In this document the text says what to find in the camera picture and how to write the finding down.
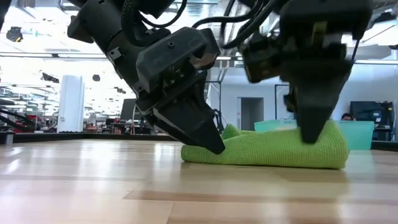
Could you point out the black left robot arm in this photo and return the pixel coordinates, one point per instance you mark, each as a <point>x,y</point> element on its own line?
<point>99,18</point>

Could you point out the green microfiber towel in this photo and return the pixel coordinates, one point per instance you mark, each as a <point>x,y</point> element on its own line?
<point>264,149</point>

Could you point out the black round ceiling fixture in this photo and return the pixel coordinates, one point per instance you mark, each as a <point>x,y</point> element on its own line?
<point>14,34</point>

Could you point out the white building column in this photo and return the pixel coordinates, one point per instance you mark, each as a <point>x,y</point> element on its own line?
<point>71,105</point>

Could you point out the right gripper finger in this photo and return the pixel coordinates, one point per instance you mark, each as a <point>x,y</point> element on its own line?
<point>289,101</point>
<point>314,112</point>

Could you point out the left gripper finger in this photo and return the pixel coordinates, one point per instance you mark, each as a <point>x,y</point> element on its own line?
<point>192,124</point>
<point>169,132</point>

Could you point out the black wall-side monitor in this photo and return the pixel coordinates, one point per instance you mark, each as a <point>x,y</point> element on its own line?
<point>370,112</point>

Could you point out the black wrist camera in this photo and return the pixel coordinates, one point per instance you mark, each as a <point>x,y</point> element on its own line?
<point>261,59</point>
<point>174,56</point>

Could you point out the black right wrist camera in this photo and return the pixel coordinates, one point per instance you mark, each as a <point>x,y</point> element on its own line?
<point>261,59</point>

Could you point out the dark monitor on stand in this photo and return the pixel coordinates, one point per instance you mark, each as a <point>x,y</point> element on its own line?
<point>128,110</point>

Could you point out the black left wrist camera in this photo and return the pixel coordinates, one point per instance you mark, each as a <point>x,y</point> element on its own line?
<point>174,56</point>

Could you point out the teal translucent plastic basket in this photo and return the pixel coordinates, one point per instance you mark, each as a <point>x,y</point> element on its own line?
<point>360,133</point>

